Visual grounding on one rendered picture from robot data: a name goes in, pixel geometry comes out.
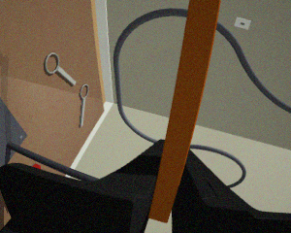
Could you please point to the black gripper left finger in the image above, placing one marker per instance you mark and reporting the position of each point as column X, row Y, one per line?
column 117, row 203

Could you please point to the orange bar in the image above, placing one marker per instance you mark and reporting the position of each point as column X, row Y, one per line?
column 192, row 71

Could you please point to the red rectangular block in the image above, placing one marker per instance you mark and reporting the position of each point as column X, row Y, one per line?
column 37, row 166

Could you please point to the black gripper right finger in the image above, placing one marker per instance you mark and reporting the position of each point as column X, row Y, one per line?
column 205, row 205

